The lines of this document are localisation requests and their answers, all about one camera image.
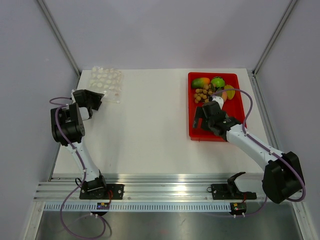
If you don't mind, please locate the orange peach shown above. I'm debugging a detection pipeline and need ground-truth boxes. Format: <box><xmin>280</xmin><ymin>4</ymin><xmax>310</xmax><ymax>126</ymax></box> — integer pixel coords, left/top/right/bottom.
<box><xmin>221</xmin><ymin>91</ymin><xmax>228</xmax><ymax>102</ymax></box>

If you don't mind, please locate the clear zip top bag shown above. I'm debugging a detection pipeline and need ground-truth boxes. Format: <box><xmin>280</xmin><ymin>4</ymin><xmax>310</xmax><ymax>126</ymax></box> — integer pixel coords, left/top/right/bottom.
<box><xmin>87</xmin><ymin>66</ymin><xmax>123</xmax><ymax>104</ymax></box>

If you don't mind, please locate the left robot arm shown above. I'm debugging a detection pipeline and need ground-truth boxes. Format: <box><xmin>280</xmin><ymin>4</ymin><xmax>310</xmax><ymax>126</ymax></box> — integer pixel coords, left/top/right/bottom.
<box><xmin>49</xmin><ymin>89</ymin><xmax>109</xmax><ymax>200</ymax></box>

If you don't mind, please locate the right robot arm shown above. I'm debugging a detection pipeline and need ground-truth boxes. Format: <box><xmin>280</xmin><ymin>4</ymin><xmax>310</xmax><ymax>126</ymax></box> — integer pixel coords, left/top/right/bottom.
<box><xmin>193</xmin><ymin>96</ymin><xmax>306</xmax><ymax>204</ymax></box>

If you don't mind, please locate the brown longan bunch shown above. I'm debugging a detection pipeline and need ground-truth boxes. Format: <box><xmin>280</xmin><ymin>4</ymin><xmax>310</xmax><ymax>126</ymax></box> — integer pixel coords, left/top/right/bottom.
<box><xmin>193</xmin><ymin>84</ymin><xmax>216</xmax><ymax>104</ymax></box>

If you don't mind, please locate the yellow star fruit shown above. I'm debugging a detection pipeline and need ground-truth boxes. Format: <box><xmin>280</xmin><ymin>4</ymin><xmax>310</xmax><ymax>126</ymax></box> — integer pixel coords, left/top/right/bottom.
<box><xmin>223</xmin><ymin>84</ymin><xmax>236</xmax><ymax>100</ymax></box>

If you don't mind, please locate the green orange mango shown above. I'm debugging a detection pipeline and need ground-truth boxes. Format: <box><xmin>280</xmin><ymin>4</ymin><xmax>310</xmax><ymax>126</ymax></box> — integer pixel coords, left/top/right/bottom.
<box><xmin>191</xmin><ymin>77</ymin><xmax>211</xmax><ymax>89</ymax></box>

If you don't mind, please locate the green round fruit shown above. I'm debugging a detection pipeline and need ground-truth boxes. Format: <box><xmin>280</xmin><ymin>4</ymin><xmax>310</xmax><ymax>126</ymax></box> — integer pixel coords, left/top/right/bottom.
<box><xmin>210</xmin><ymin>76</ymin><xmax>225</xmax><ymax>88</ymax></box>

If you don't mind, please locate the right controller board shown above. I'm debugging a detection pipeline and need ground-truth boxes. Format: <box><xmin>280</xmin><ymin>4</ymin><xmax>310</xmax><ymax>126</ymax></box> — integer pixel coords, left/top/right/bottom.
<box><xmin>230</xmin><ymin>202</ymin><xmax>247</xmax><ymax>216</ymax></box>

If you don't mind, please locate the controller board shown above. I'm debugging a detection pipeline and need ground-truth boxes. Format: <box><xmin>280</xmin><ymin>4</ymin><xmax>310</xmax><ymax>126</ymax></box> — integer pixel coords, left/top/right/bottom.
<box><xmin>230</xmin><ymin>202</ymin><xmax>247</xmax><ymax>216</ymax></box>
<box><xmin>96</xmin><ymin>202</ymin><xmax>110</xmax><ymax>210</ymax></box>

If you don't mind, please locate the left controller board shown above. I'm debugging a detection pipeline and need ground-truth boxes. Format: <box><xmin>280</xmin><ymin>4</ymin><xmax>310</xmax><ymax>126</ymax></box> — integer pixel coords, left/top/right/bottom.
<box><xmin>96</xmin><ymin>202</ymin><xmax>110</xmax><ymax>210</ymax></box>

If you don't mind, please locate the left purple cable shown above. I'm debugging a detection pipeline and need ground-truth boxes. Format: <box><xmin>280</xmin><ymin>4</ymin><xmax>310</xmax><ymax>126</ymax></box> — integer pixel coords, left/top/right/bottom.
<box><xmin>49</xmin><ymin>96</ymin><xmax>112</xmax><ymax>238</ymax></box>

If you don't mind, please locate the purple cable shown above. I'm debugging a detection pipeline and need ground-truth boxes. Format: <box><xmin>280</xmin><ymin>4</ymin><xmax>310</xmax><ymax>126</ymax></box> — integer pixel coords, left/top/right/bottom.
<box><xmin>199</xmin><ymin>89</ymin><xmax>307</xmax><ymax>218</ymax></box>
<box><xmin>49</xmin><ymin>96</ymin><xmax>112</xmax><ymax>238</ymax></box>

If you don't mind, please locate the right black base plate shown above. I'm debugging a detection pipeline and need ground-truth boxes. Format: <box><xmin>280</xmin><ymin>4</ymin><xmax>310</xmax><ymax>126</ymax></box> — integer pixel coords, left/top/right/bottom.
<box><xmin>206</xmin><ymin>183</ymin><xmax>257</xmax><ymax>201</ymax></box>

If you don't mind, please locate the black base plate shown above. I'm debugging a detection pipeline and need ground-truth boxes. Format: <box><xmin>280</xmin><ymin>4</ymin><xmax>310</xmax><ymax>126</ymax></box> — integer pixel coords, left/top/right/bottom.
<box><xmin>79</xmin><ymin>183</ymin><xmax>125</xmax><ymax>200</ymax></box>
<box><xmin>206</xmin><ymin>183</ymin><xmax>257</xmax><ymax>201</ymax></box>

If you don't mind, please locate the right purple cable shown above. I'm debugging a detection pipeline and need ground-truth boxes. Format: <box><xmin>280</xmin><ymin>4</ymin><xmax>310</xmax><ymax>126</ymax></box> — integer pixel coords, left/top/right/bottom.
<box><xmin>199</xmin><ymin>89</ymin><xmax>307</xmax><ymax>218</ymax></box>

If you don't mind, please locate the left frame post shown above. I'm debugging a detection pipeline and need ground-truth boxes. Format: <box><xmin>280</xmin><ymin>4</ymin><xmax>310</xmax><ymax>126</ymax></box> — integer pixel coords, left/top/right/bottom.
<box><xmin>35</xmin><ymin>0</ymin><xmax>82</xmax><ymax>79</ymax></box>

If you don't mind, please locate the frame post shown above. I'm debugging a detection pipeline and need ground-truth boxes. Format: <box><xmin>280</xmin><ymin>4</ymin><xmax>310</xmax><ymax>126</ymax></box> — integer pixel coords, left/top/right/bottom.
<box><xmin>252</xmin><ymin>0</ymin><xmax>299</xmax><ymax>77</ymax></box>
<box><xmin>35</xmin><ymin>0</ymin><xmax>82</xmax><ymax>79</ymax></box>

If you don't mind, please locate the white slotted cable duct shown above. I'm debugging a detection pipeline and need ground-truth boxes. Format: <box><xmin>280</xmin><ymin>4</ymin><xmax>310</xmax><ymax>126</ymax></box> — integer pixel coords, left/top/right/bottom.
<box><xmin>44</xmin><ymin>202</ymin><xmax>231</xmax><ymax>213</ymax></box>

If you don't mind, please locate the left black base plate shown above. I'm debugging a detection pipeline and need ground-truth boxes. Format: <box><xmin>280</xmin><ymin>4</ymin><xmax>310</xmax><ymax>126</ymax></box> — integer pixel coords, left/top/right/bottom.
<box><xmin>79</xmin><ymin>183</ymin><xmax>125</xmax><ymax>200</ymax></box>

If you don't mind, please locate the aluminium rail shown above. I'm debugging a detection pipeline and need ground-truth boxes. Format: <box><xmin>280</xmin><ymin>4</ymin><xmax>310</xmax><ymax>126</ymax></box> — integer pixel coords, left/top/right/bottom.
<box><xmin>33</xmin><ymin>173</ymin><xmax>306</xmax><ymax>203</ymax></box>

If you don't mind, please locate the right frame post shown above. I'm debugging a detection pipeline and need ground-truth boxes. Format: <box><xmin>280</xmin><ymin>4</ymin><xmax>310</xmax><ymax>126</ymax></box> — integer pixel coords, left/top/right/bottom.
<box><xmin>252</xmin><ymin>0</ymin><xmax>299</xmax><ymax>77</ymax></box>

